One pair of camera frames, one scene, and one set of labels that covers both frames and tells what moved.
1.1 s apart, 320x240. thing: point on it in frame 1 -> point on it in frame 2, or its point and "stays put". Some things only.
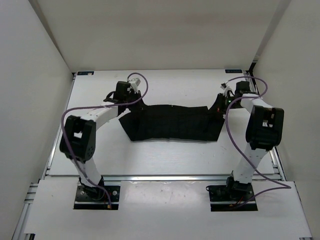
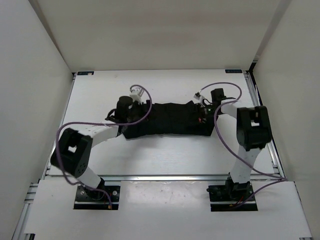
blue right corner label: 233,71 stays put
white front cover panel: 166,208 stays put
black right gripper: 218,106 -> 202,118
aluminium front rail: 184,178 stays put
